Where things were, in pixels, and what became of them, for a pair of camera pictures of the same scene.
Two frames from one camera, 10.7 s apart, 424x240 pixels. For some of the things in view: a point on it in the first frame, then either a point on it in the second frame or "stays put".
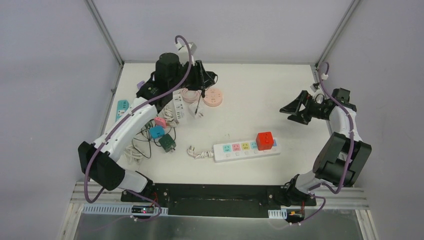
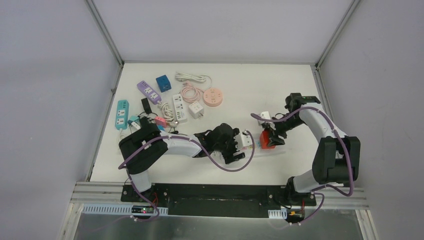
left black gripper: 201,77 -> 230,149
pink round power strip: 213,97 stays put
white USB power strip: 178,105 stays put
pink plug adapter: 160,121 stays put
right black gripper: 294,107 -> 275,139
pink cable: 190,96 stays put
